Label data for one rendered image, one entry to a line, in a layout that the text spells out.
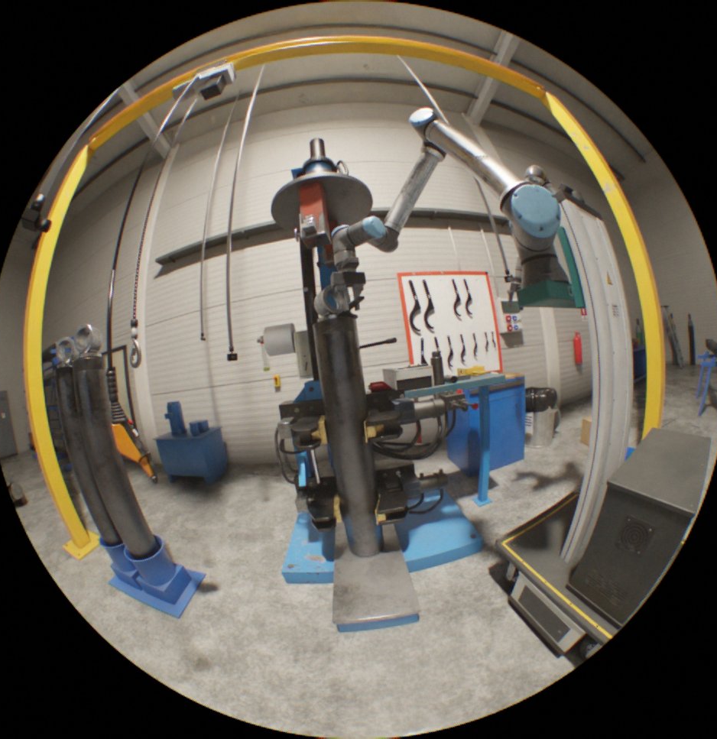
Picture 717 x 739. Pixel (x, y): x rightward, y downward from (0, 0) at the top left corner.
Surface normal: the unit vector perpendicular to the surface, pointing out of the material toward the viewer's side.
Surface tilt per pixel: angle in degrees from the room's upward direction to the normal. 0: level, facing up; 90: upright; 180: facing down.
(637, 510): 90
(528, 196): 94
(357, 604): 0
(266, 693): 0
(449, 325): 90
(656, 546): 90
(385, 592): 0
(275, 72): 173
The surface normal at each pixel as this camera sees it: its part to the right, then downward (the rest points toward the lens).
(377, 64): 0.13, 0.99
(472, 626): -0.13, -0.99
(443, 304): 0.05, 0.03
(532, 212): -0.54, 0.18
